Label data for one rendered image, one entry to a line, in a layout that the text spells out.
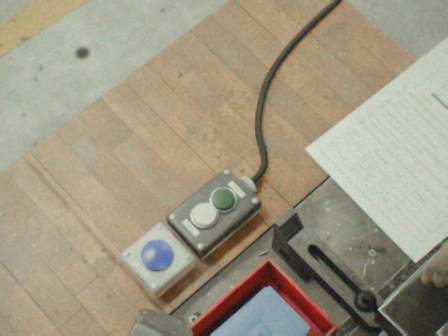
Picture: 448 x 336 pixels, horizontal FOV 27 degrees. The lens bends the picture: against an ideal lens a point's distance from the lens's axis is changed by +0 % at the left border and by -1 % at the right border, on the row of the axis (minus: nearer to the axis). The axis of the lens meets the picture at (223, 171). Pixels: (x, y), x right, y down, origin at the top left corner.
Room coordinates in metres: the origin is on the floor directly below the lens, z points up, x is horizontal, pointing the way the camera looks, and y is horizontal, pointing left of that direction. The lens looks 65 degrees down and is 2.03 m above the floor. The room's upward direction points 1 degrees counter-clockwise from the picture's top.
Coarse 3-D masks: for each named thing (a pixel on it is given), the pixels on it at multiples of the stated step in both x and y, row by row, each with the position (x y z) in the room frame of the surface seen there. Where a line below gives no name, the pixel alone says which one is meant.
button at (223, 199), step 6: (216, 192) 0.48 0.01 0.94; (222, 192) 0.48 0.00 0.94; (228, 192) 0.48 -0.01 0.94; (216, 198) 0.47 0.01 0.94; (222, 198) 0.47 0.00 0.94; (228, 198) 0.47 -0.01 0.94; (234, 198) 0.47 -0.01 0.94; (216, 204) 0.46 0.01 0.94; (222, 204) 0.46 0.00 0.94; (228, 204) 0.46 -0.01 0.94
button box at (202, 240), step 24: (336, 0) 0.79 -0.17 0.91; (312, 24) 0.75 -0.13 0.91; (288, 48) 0.71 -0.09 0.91; (264, 96) 0.63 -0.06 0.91; (264, 144) 0.56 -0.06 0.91; (264, 168) 0.52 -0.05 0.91; (240, 192) 0.48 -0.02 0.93; (168, 216) 0.45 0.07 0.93; (192, 216) 0.45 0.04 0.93; (216, 216) 0.45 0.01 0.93; (240, 216) 0.45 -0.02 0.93; (192, 240) 0.42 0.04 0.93; (216, 240) 0.42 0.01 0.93
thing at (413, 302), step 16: (416, 288) 0.28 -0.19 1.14; (432, 288) 0.28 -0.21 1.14; (384, 304) 0.27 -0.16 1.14; (400, 304) 0.27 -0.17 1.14; (416, 304) 0.27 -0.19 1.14; (432, 304) 0.27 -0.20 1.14; (384, 320) 0.25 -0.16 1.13; (400, 320) 0.25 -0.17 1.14; (416, 320) 0.25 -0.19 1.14; (432, 320) 0.25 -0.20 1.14
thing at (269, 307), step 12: (264, 300) 0.33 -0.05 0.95; (276, 300) 0.33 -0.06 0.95; (252, 312) 0.32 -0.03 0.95; (264, 312) 0.32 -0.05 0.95; (276, 312) 0.32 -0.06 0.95; (288, 312) 0.32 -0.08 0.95; (228, 324) 0.30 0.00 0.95; (240, 324) 0.30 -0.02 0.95; (252, 324) 0.30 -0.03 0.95; (264, 324) 0.30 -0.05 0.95; (276, 324) 0.30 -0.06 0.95; (288, 324) 0.30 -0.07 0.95; (300, 324) 0.30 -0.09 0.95
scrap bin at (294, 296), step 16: (256, 272) 0.36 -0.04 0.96; (272, 272) 0.37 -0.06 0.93; (240, 288) 0.35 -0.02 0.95; (256, 288) 0.36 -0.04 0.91; (288, 288) 0.35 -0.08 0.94; (224, 304) 0.33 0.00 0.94; (240, 304) 0.34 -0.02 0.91; (288, 304) 0.34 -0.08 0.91; (304, 304) 0.33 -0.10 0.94; (208, 320) 0.31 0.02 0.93; (224, 320) 0.32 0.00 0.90; (304, 320) 0.32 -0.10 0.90; (320, 320) 0.31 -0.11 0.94
